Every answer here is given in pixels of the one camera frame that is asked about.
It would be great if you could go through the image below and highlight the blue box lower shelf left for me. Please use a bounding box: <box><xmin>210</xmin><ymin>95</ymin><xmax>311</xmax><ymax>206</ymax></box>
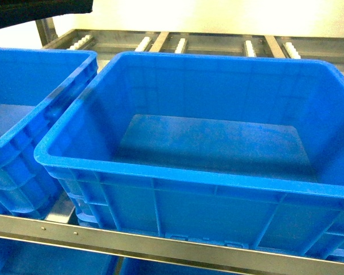
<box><xmin>0</xmin><ymin>238</ymin><xmax>118</xmax><ymax>274</ymax></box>

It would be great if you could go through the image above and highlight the blue plastic box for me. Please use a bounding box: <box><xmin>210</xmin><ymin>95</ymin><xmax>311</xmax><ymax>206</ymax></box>
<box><xmin>0</xmin><ymin>48</ymin><xmax>98</xmax><ymax>219</ymax></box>
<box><xmin>34</xmin><ymin>52</ymin><xmax>344</xmax><ymax>262</ymax></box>

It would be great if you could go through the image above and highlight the blue plastic box middle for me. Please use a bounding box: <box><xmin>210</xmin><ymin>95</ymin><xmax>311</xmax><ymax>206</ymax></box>
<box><xmin>34</xmin><ymin>52</ymin><xmax>344</xmax><ymax>262</ymax></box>

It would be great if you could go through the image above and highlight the blue plastic box left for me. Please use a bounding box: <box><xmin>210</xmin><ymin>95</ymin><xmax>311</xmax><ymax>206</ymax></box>
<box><xmin>0</xmin><ymin>48</ymin><xmax>98</xmax><ymax>219</ymax></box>

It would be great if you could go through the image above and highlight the metal roller rack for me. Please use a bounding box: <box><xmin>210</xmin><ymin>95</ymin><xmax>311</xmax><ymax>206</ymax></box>
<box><xmin>0</xmin><ymin>19</ymin><xmax>344</xmax><ymax>274</ymax></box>

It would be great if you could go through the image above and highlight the blue box shelf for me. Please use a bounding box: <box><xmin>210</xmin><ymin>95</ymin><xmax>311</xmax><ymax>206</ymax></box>
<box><xmin>0</xmin><ymin>238</ymin><xmax>118</xmax><ymax>274</ymax></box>
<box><xmin>120</xmin><ymin>257</ymin><xmax>241</xmax><ymax>275</ymax></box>

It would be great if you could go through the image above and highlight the blue box lower shelf right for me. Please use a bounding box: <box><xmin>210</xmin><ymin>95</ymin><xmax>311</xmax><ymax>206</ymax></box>
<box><xmin>120</xmin><ymin>257</ymin><xmax>241</xmax><ymax>275</ymax></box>

